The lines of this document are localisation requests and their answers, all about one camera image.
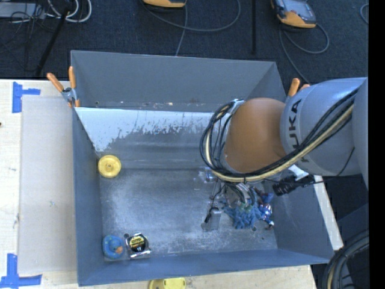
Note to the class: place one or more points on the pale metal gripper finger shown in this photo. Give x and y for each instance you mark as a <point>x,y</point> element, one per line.
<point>207,176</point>
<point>212,220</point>

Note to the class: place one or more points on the blue and red toy figure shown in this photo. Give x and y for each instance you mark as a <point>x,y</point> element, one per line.
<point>266,210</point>

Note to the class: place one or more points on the grey metal bin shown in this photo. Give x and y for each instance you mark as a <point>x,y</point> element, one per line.
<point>156,197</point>

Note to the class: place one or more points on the yellow plastic wheel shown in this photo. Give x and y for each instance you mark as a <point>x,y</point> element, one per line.
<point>109,166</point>

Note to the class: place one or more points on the pale wood flat board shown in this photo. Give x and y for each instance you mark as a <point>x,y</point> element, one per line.
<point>45,176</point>

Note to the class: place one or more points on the black cylinder on white bracket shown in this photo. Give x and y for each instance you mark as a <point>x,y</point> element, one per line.
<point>284,188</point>

